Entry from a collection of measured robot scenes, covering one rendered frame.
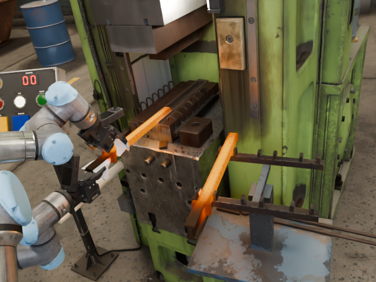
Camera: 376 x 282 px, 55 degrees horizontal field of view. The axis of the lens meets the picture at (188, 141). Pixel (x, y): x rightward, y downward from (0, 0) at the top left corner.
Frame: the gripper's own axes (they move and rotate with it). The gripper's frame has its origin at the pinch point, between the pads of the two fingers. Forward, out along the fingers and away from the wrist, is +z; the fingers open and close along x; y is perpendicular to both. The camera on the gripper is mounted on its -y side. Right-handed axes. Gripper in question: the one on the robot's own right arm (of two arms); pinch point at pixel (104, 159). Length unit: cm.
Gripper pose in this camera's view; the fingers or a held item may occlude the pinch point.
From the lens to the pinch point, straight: 123.0
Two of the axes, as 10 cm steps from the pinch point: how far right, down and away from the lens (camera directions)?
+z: 5.0, -5.0, 7.1
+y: 1.3, 8.5, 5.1
